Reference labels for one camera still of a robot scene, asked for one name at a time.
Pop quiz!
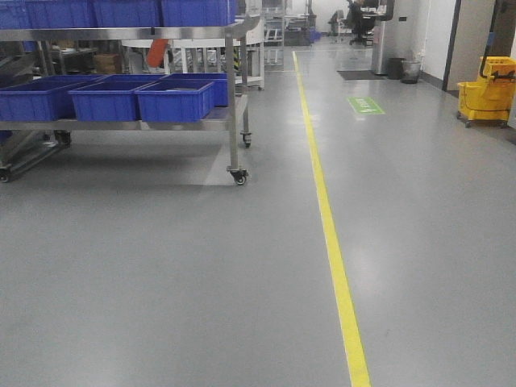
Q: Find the steel wheeled shelf cart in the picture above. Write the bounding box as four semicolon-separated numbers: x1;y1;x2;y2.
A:
1;16;259;185

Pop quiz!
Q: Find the black office chair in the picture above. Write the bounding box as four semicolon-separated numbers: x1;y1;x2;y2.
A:
347;2;375;46

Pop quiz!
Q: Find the blue bin upper shelf right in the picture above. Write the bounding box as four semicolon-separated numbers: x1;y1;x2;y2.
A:
160;0;237;27

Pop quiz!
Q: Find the blue bin lower front left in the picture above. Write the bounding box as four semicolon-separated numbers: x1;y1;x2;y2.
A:
1;81;87;122

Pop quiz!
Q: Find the dark floor mat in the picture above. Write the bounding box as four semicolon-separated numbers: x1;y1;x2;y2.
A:
338;70;387;81

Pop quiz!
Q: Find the blue bin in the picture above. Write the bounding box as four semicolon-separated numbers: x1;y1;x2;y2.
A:
1;81;87;122
68;81;153;122
135;79;214;123

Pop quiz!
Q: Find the blue bin lower front middle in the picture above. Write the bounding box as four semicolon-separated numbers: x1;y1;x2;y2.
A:
68;81;153;122

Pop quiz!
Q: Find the black trash can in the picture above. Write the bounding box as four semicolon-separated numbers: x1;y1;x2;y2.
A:
387;57;405;80

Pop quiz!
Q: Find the grey trash can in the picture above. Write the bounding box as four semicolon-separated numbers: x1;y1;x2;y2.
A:
401;60;422;84

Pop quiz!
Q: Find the yellow mop bucket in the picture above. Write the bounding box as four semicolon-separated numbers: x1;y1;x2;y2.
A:
456;56;515;128

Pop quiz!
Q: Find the blue bin lower front right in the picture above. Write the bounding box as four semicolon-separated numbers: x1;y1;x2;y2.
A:
135;79;214;123

